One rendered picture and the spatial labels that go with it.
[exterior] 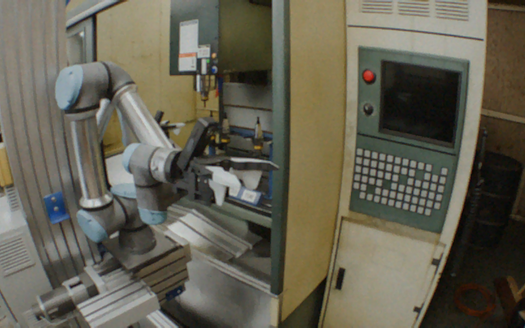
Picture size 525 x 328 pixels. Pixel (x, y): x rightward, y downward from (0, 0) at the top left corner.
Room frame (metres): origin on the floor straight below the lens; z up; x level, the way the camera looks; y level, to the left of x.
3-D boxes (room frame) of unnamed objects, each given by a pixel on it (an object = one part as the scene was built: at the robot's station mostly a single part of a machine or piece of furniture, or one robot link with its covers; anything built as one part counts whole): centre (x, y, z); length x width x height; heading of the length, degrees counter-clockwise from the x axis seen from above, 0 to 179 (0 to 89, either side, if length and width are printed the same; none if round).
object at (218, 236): (1.65, 0.45, 0.70); 0.90 x 0.30 x 0.16; 53
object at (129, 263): (0.90, 0.46, 1.01); 0.36 x 0.22 x 0.06; 140
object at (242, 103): (2.44, 0.10, 1.16); 0.48 x 0.05 x 0.51; 53
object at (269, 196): (1.65, -0.06, 1.05); 0.10 x 0.05 x 0.30; 143
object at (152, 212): (0.69, 0.26, 1.34); 0.11 x 0.08 x 0.11; 155
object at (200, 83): (2.09, 0.37, 1.48); 0.16 x 0.16 x 0.12
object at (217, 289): (1.57, 0.76, 0.40); 2.08 x 0.07 x 0.80; 53
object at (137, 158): (0.68, 0.27, 1.43); 0.11 x 0.08 x 0.09; 65
